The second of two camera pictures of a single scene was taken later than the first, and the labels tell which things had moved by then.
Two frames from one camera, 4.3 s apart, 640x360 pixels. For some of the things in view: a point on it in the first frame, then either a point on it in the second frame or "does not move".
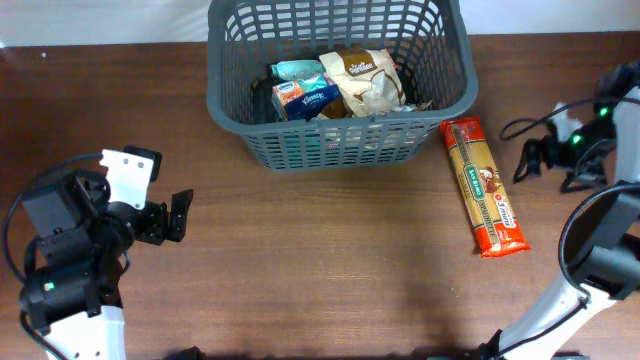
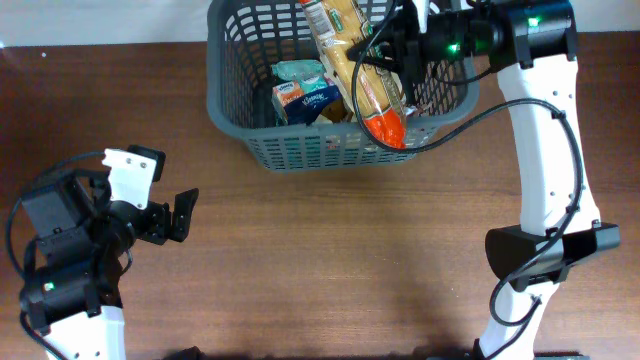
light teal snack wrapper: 298,69 does not move
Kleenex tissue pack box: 301,99 does not move
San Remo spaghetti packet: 484,188 → 339,27
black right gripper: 550,153 → 411,55
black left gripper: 157,223 does not move
